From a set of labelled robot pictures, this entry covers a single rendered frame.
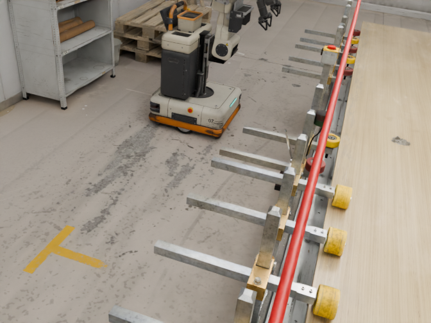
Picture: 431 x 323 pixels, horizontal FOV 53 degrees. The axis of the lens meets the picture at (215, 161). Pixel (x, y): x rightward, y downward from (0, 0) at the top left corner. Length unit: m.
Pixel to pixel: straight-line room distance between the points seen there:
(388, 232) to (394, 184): 0.31
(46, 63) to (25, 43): 0.23
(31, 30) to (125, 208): 1.84
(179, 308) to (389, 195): 1.19
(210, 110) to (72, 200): 1.32
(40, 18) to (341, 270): 3.19
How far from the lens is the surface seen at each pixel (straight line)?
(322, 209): 2.07
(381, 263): 1.47
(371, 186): 1.81
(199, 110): 3.58
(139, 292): 2.41
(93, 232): 2.75
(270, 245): 1.17
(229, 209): 1.41
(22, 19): 4.06
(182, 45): 3.48
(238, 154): 1.89
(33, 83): 4.24
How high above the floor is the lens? 1.85
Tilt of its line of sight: 33 degrees down
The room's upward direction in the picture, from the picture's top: 6 degrees clockwise
